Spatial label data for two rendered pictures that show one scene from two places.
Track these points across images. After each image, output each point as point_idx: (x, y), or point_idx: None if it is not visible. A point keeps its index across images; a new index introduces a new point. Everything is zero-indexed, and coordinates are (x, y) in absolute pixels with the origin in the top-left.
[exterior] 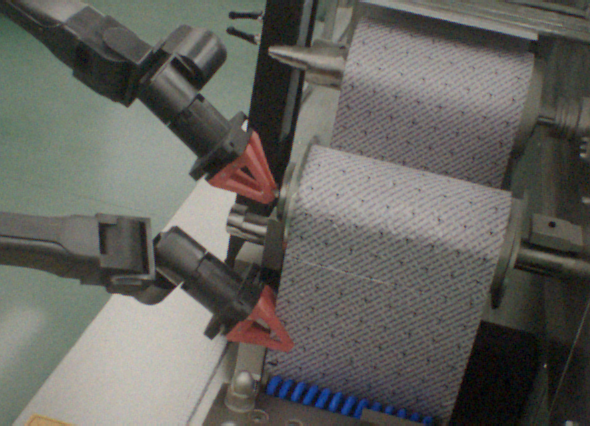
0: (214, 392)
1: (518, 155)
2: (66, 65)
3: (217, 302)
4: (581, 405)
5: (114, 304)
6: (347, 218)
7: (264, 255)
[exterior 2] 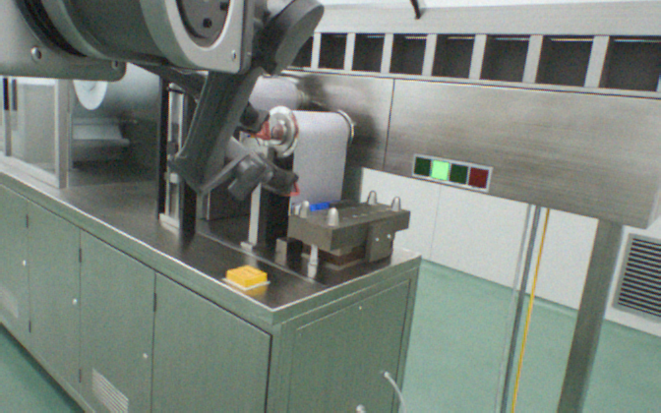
0: (244, 247)
1: None
2: None
3: (283, 179)
4: (418, 146)
5: (154, 246)
6: (311, 129)
7: None
